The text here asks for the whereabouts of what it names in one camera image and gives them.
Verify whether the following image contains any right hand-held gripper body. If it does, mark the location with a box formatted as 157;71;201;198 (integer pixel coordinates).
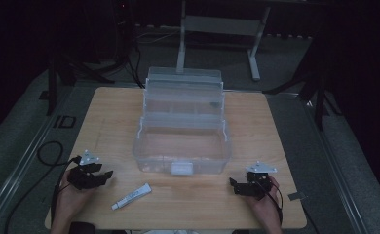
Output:
242;160;279;200

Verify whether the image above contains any grey tape piece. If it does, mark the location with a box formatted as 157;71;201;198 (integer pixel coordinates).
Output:
287;191;308;202

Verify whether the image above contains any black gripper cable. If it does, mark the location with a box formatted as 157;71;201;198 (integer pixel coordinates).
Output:
255;180;285;226
3;140;83;234

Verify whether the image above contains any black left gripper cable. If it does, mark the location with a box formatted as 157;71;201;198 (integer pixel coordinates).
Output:
3;140;83;234

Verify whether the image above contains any person's right hand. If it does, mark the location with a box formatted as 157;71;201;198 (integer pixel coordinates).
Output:
243;175;284;223

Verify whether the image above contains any black tripod stand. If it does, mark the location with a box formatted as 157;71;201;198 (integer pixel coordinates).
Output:
264;61;343;132
45;52;116;117

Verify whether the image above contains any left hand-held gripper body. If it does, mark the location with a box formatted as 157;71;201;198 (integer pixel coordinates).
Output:
66;149;100;191

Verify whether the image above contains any white tube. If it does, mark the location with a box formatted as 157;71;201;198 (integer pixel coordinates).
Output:
111;182;153;212

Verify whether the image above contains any person's left hand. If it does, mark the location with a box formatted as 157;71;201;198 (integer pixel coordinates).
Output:
54;169;96;225

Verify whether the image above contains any bundle of black cables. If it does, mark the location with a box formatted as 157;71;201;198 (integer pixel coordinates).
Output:
111;0;147;90

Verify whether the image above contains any clear plastic tiered storage box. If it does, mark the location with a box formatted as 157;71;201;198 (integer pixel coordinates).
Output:
132;66;234;176

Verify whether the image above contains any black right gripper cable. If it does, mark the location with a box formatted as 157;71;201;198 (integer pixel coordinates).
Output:
255;180;285;226

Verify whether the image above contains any grey metal desk frame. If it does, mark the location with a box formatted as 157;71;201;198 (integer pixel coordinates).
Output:
175;0;272;82

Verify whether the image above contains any grey metal floor rail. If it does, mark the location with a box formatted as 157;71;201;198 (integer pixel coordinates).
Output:
296;94;369;234
0;86;79;234

